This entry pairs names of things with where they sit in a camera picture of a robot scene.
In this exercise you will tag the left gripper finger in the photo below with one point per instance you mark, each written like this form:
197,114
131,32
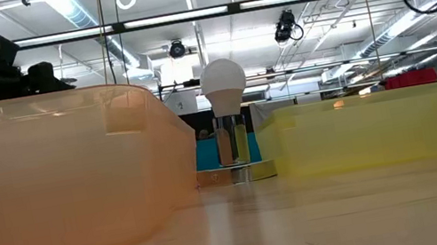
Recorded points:
44,79

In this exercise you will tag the orange translucent plastic bin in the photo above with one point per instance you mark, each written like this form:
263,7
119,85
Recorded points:
52,178

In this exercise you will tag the red box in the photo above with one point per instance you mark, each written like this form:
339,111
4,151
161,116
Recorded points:
411,78

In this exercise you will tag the person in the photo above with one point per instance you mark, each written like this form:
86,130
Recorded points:
203,134

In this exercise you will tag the yellow translucent plastic bin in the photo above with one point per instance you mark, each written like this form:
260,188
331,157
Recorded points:
360,133

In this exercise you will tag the white bulb chrome lamp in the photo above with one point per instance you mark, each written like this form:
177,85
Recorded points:
222,81

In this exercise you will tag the blue plastic bin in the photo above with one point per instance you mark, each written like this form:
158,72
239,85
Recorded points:
206,156

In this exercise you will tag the black beam with light strips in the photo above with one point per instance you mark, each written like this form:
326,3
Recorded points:
234,8

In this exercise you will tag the silver air duct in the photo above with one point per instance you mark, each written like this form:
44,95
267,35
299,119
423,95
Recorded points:
64,3
408,21

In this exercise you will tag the black ceiling camera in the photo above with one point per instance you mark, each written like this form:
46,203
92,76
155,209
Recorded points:
177,49
285,27

